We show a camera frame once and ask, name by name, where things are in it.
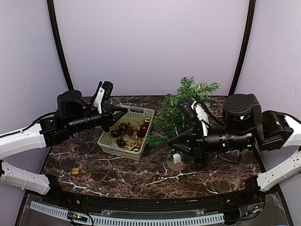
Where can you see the left black frame post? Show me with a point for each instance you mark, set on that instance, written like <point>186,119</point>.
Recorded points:
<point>58,44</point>

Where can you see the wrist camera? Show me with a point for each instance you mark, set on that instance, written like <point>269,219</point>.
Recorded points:
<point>107,90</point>
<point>196,113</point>

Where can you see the red ball ornament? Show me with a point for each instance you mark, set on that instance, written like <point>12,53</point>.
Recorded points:
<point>122,127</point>
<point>116,133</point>
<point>144,127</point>

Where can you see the black front rail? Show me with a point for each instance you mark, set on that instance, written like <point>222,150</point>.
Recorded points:
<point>220,202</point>

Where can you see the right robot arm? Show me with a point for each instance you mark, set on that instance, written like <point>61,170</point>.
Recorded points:
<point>243,126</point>

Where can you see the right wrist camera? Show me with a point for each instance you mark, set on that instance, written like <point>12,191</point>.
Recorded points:
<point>196,113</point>

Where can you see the right black frame post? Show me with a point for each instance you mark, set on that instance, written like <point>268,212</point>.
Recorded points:
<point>244,46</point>

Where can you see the wooden tree base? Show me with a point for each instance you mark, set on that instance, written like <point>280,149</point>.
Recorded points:
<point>176,166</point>

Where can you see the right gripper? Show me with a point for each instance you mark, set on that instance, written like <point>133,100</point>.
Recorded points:
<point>196,146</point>

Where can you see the brown pine cone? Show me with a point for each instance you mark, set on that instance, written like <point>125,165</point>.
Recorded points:
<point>121,143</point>

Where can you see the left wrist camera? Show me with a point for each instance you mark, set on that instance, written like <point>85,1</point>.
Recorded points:
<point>107,90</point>

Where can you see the beige plastic basket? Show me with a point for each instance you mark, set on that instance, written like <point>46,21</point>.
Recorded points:
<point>134,115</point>

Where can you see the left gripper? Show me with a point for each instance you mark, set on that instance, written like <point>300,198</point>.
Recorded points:
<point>109,118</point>

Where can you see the white battery box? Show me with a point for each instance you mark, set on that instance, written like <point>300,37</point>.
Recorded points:
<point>176,158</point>

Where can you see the black frame post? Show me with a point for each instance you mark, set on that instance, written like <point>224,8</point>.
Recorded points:
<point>244,46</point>
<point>58,44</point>

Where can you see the gold gift box ornament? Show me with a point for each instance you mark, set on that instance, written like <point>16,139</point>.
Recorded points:
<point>77,172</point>

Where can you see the small green christmas tree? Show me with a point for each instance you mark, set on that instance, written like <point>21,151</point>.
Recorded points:
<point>172,120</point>

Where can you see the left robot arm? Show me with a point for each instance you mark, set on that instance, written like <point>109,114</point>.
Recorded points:
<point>72,116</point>

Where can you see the gold ornaments pile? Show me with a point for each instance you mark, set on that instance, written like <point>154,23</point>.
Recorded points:
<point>134,137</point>

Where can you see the white cable duct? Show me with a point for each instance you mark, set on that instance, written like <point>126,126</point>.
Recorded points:
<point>129,218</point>

